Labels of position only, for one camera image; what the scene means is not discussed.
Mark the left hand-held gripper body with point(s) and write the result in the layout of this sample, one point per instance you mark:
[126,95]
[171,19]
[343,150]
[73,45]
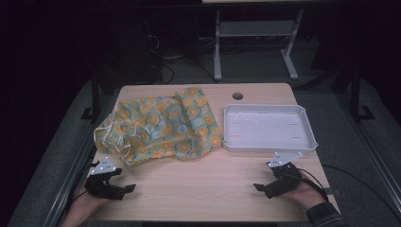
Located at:
[101,186]

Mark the black metal stand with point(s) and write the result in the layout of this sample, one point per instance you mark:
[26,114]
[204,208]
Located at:
[355,94]
[95,97]

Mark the metal frame rail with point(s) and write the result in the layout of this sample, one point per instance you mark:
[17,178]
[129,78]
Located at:
[63,189]
[376,159]

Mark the grey tape strip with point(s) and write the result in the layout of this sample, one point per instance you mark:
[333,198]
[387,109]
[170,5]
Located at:
[334,191]

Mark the person's right hand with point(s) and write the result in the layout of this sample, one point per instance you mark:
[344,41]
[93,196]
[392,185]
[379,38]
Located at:
[305,195]

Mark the yellow flower print cloth bag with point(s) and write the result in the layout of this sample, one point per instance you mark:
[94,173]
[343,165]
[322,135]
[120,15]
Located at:
[164,126]

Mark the person's left hand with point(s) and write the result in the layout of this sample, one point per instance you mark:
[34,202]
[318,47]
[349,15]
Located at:
[84,201]

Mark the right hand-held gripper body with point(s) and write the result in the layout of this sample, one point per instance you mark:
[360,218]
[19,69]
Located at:
[285,181]

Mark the white plastic tray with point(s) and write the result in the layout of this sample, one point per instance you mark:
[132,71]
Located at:
[268,130]

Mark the grey metal desk frame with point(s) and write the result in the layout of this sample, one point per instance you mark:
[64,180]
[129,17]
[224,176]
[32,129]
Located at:
[252,28]

